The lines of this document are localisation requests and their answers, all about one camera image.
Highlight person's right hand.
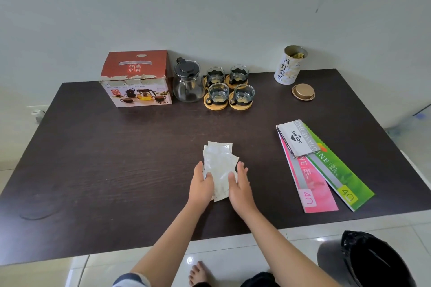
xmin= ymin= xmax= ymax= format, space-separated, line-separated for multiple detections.
xmin=228 ymin=161 xmax=260 ymax=220

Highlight person's left hand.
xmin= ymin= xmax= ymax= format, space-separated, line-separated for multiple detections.
xmin=188 ymin=161 xmax=215 ymax=212

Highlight pile of silver foil packets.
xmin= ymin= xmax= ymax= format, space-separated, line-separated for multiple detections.
xmin=202 ymin=141 xmax=240 ymax=202

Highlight glass cup with black handle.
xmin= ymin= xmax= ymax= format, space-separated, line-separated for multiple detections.
xmin=229 ymin=65 xmax=250 ymax=84
xmin=204 ymin=67 xmax=225 ymax=88
xmin=230 ymin=84 xmax=256 ymax=104
xmin=206 ymin=83 xmax=230 ymax=104

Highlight pink green paper package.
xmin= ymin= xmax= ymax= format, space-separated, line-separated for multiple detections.
xmin=299 ymin=123 xmax=375 ymax=213

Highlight glass teapot with black lid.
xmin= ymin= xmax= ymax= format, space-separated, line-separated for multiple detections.
xmin=172 ymin=57 xmax=206 ymax=103

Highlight round gold tin lid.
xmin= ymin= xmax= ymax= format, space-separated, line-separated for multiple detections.
xmin=291 ymin=83 xmax=316 ymax=102

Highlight white tea tin gold lid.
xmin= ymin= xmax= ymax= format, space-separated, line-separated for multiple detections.
xmin=274 ymin=45 xmax=308 ymax=86

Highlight red cardboard tea set box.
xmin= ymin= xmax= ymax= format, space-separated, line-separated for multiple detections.
xmin=99 ymin=49 xmax=173 ymax=108

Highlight person's right forearm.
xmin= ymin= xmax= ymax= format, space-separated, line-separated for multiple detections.
xmin=241 ymin=209 xmax=341 ymax=287

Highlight person's left forearm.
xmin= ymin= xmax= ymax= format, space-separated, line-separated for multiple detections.
xmin=130 ymin=202 xmax=211 ymax=287

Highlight white black small box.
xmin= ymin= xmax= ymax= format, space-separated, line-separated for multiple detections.
xmin=276 ymin=118 xmax=321 ymax=159

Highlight person's left foot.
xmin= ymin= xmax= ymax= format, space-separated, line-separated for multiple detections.
xmin=188 ymin=261 xmax=216 ymax=287

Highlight black trousers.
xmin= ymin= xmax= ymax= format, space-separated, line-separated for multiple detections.
xmin=241 ymin=271 xmax=280 ymax=287

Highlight striped shirt sleeve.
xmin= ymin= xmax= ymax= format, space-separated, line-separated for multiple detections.
xmin=113 ymin=272 xmax=152 ymax=287

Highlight bin with black bag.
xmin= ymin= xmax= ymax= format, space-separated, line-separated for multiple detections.
xmin=316 ymin=230 xmax=417 ymax=287

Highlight clear water bottle blue cap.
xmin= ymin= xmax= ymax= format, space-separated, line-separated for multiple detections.
xmin=387 ymin=111 xmax=427 ymax=136

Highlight white cabinet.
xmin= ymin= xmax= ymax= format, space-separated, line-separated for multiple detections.
xmin=385 ymin=104 xmax=431 ymax=149

